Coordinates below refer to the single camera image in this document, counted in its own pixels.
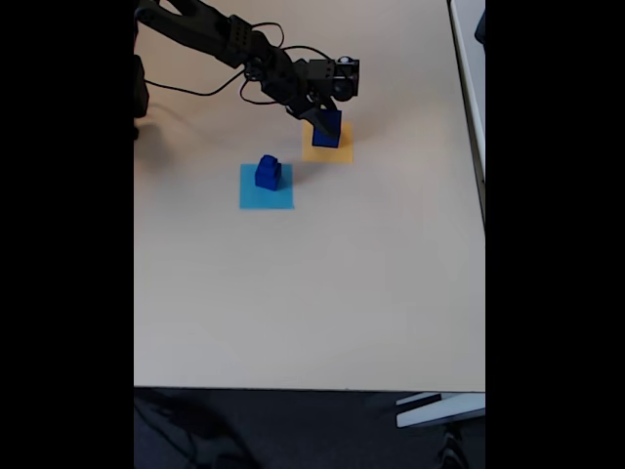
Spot largest blue cube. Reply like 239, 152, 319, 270
312, 109, 343, 149

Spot large blue cube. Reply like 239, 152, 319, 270
254, 164, 283, 192

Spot orange paper square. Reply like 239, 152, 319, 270
301, 120, 354, 164

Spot blue paper square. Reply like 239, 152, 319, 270
238, 163, 296, 211

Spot white adjacent table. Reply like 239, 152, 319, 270
447, 0, 486, 229

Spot white table foot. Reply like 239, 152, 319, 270
395, 391, 486, 430

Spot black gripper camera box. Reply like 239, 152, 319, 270
331, 55, 361, 103

